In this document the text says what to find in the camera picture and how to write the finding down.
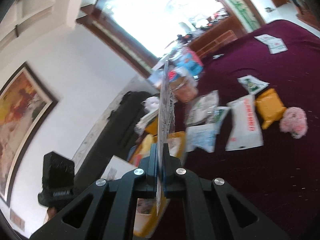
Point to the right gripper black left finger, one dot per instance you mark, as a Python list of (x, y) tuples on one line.
[(106, 209)]

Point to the framed painting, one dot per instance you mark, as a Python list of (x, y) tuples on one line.
[(25, 104)]

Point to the stack of newspapers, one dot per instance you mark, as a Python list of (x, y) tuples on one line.
[(145, 120)]

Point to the dark sofa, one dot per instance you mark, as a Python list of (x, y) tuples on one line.
[(116, 138)]

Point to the yellow padded mailer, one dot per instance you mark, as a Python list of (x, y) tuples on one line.
[(270, 107)]

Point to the blue print plastic packet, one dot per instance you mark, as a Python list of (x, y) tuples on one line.
[(202, 136)]

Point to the white red-text plastic bag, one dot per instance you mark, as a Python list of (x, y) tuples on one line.
[(246, 132)]

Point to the pink fluffy plush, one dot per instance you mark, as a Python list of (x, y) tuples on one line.
[(294, 121)]

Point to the printed plastic sheet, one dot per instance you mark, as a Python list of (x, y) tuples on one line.
[(165, 113)]

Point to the green print wet wipe packet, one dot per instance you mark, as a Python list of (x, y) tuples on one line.
[(201, 108)]

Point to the clear plastic snack tub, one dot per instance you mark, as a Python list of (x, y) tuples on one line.
[(183, 89)]

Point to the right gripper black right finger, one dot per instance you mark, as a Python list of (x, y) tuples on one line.
[(213, 209)]

